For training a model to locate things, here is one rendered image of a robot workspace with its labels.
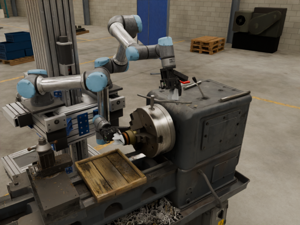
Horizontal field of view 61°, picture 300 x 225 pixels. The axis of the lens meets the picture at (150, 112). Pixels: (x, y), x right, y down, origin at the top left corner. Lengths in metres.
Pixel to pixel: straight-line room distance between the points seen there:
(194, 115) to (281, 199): 1.77
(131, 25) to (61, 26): 0.53
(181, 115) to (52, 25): 1.11
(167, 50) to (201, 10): 11.26
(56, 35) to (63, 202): 1.17
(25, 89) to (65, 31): 0.59
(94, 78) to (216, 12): 10.97
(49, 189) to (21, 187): 0.21
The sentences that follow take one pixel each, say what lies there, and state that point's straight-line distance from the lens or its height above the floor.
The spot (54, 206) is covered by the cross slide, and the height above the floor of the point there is 0.97.
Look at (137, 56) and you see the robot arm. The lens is 1.39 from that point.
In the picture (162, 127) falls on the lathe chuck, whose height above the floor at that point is 1.16.
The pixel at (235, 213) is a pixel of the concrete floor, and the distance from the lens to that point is 2.68.
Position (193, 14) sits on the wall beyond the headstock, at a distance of 12.78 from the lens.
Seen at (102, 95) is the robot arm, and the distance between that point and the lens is 1.71.
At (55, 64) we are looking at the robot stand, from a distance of 2.01.
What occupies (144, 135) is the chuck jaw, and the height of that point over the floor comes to 1.11.
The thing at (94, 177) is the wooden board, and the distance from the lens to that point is 1.55.
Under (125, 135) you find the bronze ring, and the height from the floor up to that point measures 1.11.
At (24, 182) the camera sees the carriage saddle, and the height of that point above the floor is 0.91.
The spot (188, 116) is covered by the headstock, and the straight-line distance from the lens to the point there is 1.43.
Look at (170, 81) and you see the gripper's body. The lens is 1.35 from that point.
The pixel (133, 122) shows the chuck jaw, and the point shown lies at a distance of 1.52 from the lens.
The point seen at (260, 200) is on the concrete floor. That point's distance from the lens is 2.90.
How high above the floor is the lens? 1.85
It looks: 25 degrees down
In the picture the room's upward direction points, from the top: 1 degrees clockwise
